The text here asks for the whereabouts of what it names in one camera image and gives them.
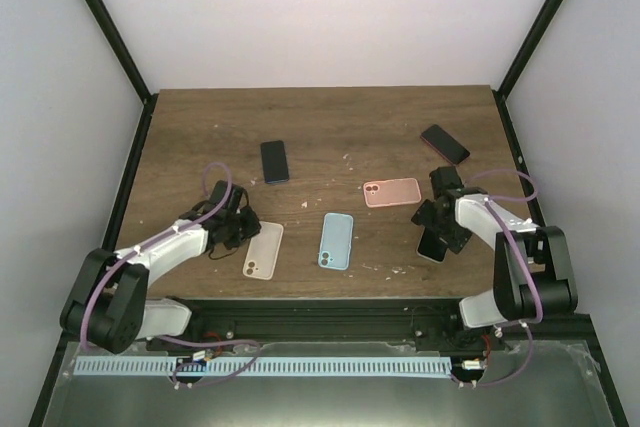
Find white phone black screen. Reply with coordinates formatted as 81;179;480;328
416;229;448;263

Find beige phone case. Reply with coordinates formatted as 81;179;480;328
243;222;284;281

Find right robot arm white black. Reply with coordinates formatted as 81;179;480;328
412;167;578;350

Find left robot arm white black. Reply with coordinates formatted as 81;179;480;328
59;181;262;354

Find pink phone case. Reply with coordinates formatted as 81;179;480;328
362;178;422;208

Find blue phone black screen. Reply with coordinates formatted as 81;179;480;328
260;140;290;184

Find red phone black screen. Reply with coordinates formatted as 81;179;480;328
420;124;470;166

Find light blue phone case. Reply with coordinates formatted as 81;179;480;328
317;213;354;271

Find right black table edge rail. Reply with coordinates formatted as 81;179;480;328
492;90;546;226

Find black table edge rail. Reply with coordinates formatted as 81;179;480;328
492;90;546;226
101;93;159;251

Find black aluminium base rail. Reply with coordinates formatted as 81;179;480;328
144;297;506;352

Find left black table edge rail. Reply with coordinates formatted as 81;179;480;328
101;93;159;251

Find light blue slotted cable duct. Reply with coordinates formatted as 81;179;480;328
73;356;452;378

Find right black frame post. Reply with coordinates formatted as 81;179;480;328
497;0;564;98

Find black frame post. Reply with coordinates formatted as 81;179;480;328
84;0;152;104
497;0;564;98

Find left black frame post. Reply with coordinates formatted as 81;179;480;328
84;0;152;104

